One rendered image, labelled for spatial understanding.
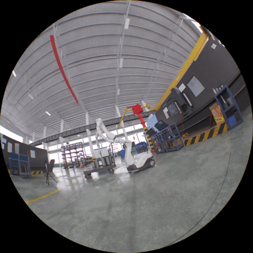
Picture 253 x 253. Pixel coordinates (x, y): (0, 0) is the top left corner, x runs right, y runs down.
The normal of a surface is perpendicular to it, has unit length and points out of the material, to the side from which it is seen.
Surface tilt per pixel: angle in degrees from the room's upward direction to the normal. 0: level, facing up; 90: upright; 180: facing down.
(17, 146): 90
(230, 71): 87
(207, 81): 87
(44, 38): 171
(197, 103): 87
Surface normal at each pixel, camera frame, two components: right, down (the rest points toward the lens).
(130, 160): 0.19, -0.40
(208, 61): -0.96, 0.18
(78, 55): 0.28, 0.95
